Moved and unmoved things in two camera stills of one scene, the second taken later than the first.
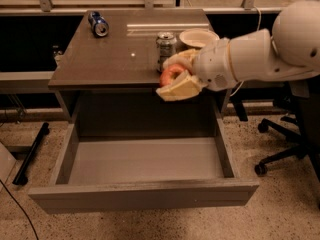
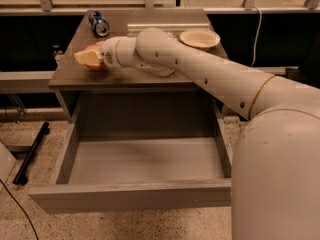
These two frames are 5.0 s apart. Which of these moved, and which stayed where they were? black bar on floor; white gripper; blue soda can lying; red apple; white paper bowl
Moved: white gripper; red apple
Stayed: blue soda can lying; white paper bowl; black bar on floor
